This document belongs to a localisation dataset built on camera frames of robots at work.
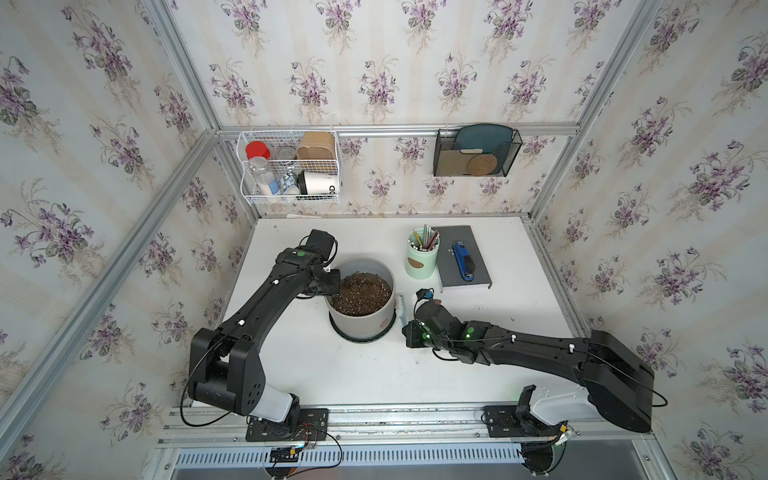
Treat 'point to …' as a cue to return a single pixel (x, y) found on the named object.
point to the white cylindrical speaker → (317, 183)
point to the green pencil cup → (421, 255)
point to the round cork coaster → (482, 165)
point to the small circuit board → (284, 455)
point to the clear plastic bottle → (263, 177)
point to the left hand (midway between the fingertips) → (336, 290)
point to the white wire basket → (290, 166)
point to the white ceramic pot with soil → (365, 305)
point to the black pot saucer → (364, 339)
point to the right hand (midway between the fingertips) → (403, 332)
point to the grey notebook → (449, 274)
